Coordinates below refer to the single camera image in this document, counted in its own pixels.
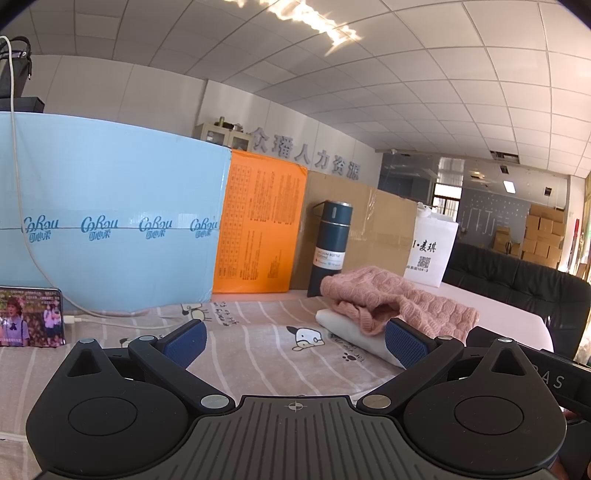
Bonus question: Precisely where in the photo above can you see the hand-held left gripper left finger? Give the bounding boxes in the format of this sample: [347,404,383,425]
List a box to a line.
[67,318,236,414]

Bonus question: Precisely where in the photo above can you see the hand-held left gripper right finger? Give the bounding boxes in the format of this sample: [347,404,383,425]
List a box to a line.
[355,318,528,414]

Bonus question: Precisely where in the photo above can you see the pink knitted sweater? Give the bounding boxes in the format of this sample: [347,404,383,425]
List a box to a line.
[320,265,481,340]

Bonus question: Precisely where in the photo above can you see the white folded garment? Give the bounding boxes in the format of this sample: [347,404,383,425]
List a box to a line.
[315,308,407,370]

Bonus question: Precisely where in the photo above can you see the printed striped bed sheet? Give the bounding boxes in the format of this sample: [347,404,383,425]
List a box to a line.
[0,295,407,444]

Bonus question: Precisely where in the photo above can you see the black leather sofa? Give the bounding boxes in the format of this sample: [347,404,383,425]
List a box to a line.
[441,242,591,361]

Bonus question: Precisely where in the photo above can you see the white tote bag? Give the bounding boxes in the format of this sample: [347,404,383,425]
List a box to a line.
[403,203,460,289]

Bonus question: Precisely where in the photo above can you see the brown cardboard box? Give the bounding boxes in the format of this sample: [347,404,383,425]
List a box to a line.
[291,170,419,291]

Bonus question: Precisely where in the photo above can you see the dark blue vacuum bottle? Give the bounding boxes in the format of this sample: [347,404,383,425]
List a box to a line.
[307,200,354,298]

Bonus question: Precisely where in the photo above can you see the orange printed box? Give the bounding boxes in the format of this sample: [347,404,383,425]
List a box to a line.
[212,148,308,295]

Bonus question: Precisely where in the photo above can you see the stack of cardboard boxes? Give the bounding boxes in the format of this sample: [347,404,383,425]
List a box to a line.
[492,203,566,271]

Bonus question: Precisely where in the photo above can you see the smartphone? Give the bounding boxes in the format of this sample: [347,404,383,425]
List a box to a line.
[0,286,66,348]

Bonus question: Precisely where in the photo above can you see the large light blue carton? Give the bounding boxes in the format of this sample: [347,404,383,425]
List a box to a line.
[0,111,232,315]

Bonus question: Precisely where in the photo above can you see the grey cabinet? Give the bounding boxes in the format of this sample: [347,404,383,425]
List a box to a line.
[194,121,254,151]

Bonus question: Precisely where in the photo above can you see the black device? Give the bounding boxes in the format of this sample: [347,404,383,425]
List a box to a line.
[0,36,45,114]

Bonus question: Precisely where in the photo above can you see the grey wall lettering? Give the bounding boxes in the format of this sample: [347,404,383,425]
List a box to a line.
[252,129,361,181]

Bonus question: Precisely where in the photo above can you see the white charging cable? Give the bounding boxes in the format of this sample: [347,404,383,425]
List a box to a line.
[0,36,185,329]

